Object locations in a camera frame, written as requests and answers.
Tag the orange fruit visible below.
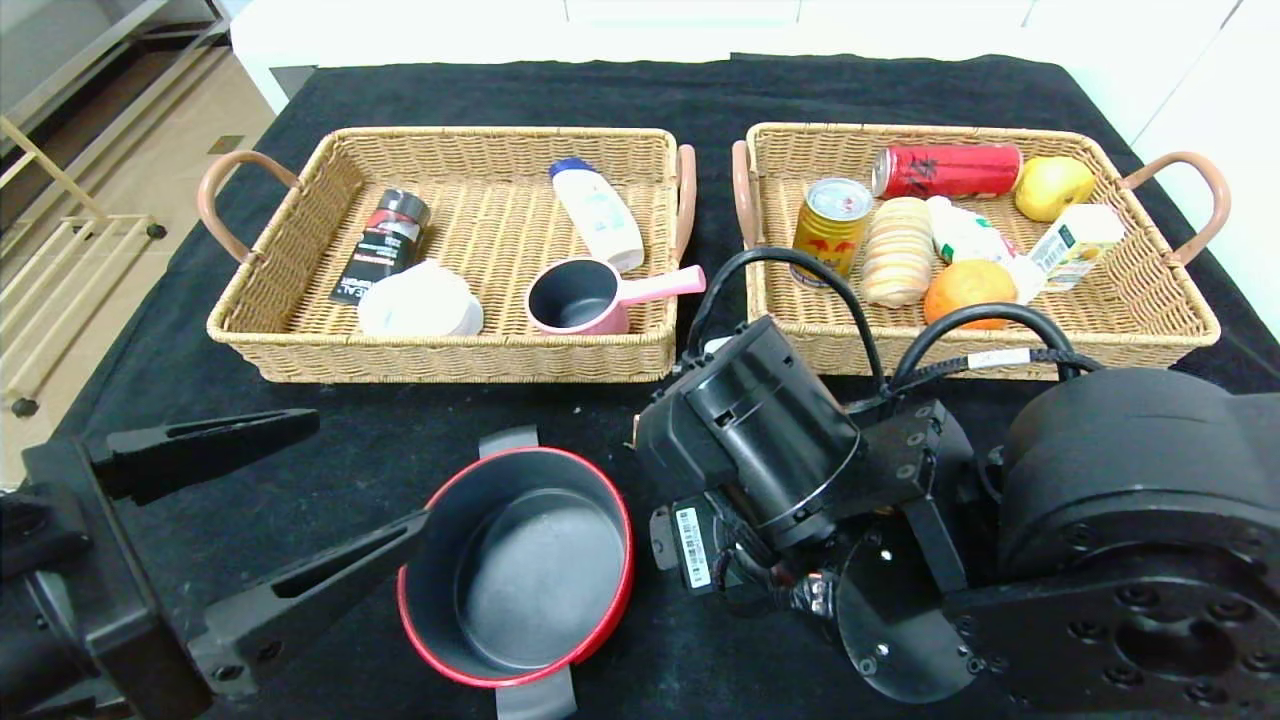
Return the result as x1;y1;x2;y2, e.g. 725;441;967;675
924;258;1019;331

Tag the sandwich biscuits roll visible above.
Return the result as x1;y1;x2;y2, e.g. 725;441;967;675
860;196;936;308

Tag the gold Red Bull can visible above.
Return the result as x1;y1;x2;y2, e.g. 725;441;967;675
790;177;875;289

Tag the red black cooking pot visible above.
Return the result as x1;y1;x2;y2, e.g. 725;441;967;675
397;426;636;720

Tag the black tablecloth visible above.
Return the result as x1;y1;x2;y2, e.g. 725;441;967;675
45;55;1280;720

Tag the wicker basket with brown handles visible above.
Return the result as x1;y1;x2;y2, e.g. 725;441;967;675
196;126;698;384
730;121;1233;381

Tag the white yogurt drink bottle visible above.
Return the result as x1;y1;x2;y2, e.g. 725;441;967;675
927;195;1046;301

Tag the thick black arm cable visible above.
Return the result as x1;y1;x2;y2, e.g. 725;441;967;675
890;302;1101;393
688;246;889;393

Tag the black red cleanser tube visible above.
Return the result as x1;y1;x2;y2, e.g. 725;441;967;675
330;188;433;305

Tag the white green juice carton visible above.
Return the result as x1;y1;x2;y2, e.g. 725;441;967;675
1025;203;1127;293

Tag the light wooden rack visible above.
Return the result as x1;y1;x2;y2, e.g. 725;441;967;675
0;113;169;421

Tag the red soda can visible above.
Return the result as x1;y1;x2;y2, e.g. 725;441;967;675
871;143;1024;200

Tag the grey metal shelf unit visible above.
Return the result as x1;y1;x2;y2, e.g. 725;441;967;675
0;0;233;201

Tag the braided black cable white label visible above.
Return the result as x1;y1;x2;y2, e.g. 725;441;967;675
845;347;1106;416

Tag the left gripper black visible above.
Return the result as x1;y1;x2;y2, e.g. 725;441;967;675
0;408;431;720

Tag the white bowl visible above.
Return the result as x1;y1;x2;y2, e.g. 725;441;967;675
357;260;485;338

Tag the white bottle blue cap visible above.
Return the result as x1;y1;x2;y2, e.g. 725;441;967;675
549;156;646;273

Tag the pink saucepan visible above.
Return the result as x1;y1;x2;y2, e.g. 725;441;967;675
525;258;707;336

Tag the yellow pear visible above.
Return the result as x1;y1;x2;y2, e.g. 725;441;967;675
1014;155;1097;223

